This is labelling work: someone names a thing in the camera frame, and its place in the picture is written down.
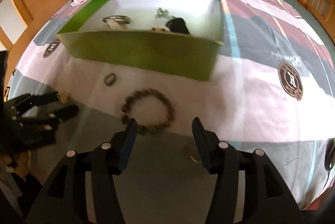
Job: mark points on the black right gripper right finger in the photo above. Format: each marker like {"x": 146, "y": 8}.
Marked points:
{"x": 247, "y": 183}

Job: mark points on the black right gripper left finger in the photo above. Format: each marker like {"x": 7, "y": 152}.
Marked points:
{"x": 84, "y": 181}

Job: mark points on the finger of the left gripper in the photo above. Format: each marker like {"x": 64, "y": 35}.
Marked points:
{"x": 27, "y": 101}
{"x": 62, "y": 112}

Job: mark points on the small gold jewelry piece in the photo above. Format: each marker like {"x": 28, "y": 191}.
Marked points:
{"x": 64, "y": 97}

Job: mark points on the silver bangle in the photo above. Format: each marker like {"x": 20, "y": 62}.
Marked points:
{"x": 116, "y": 22}

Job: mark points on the black rectangular case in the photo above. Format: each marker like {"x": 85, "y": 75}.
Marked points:
{"x": 177, "y": 25}

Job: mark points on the patterned bed sheet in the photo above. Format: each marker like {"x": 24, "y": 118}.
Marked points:
{"x": 272, "y": 87}

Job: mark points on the green cardboard box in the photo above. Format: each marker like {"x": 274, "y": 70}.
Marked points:
{"x": 147, "y": 43}

